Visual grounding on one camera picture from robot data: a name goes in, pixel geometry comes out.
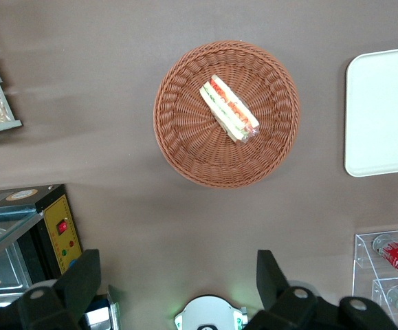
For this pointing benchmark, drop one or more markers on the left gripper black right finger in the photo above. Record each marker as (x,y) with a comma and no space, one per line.
(274,285)

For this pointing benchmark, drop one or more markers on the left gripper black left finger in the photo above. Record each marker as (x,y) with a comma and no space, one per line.
(78,275)

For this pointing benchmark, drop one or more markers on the layered sandwich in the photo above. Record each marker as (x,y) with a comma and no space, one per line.
(226,106)

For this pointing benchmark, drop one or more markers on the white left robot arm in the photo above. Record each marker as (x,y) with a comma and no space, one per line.
(205,313)

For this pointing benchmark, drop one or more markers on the round brown wicker basket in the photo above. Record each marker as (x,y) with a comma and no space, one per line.
(185,137)

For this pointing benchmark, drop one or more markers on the cream plastic tray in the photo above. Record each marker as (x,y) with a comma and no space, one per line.
(384,113)

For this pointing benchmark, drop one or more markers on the grey metal box device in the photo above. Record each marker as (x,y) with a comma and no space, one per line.
(114,309)

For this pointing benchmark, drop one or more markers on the black food warmer yellow panel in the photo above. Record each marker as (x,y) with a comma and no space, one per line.
(57,223)

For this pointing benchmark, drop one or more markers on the steel warmer pan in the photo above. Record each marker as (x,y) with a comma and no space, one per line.
(2,261)

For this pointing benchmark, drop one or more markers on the clear acrylic bottle rack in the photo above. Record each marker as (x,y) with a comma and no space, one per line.
(360,254)

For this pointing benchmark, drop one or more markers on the grey metal snack rack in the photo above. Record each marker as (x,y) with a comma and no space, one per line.
(6,117)

